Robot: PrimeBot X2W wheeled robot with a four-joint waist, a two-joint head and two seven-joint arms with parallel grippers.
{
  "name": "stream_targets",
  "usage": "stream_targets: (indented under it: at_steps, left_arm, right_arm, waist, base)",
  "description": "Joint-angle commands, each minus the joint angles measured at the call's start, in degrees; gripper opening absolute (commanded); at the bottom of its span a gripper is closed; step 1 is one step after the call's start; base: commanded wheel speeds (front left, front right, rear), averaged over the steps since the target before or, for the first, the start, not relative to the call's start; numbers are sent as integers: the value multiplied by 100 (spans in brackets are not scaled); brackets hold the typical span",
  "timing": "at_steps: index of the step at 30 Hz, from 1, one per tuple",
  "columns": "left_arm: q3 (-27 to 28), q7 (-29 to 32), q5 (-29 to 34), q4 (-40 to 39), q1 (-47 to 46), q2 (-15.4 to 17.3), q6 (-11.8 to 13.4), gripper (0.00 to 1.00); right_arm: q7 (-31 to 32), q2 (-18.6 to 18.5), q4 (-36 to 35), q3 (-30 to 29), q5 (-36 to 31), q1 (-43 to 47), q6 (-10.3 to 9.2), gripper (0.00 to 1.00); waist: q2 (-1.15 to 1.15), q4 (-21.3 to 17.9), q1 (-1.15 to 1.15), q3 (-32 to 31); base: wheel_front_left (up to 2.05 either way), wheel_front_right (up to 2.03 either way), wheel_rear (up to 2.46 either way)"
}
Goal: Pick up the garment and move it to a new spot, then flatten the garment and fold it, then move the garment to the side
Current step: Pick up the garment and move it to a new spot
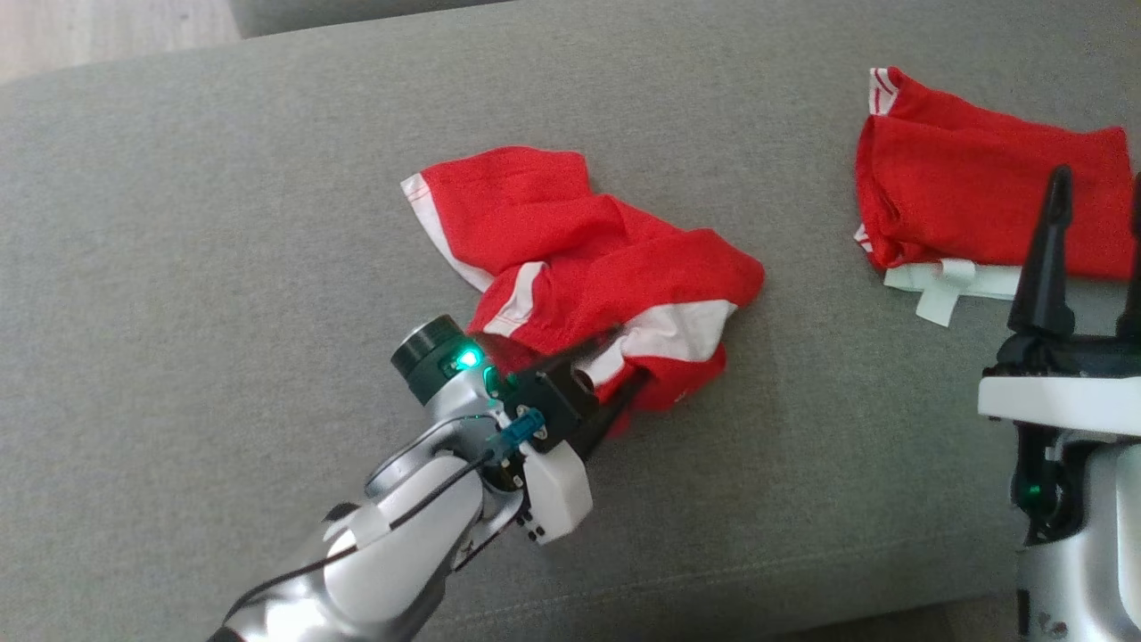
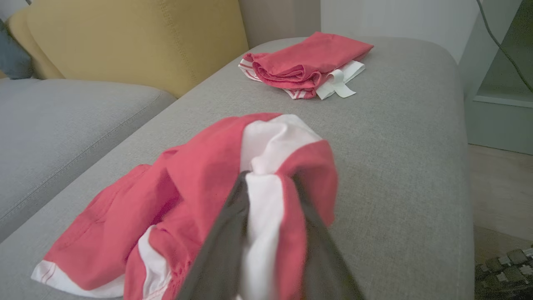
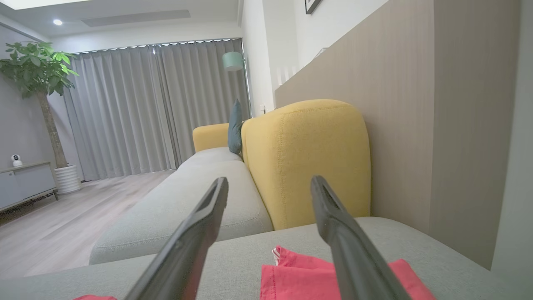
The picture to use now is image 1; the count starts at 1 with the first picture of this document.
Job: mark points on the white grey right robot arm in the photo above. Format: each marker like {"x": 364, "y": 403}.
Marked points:
{"x": 1096, "y": 553}

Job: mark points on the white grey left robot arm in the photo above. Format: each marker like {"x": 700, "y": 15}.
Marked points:
{"x": 401, "y": 553}

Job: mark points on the red white jersey shirt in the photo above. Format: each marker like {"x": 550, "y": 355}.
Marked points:
{"x": 963, "y": 187}

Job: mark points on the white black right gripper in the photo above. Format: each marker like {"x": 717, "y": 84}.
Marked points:
{"x": 1061, "y": 401}

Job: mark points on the large grey sofa seat cushion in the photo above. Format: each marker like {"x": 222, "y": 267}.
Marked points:
{"x": 267, "y": 267}

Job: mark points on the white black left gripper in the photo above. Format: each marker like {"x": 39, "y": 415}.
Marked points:
{"x": 557, "y": 490}

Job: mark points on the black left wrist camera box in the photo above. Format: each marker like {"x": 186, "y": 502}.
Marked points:
{"x": 553, "y": 401}

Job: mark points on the red Bulls 23 shorts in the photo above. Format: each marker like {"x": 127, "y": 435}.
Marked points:
{"x": 579, "y": 241}

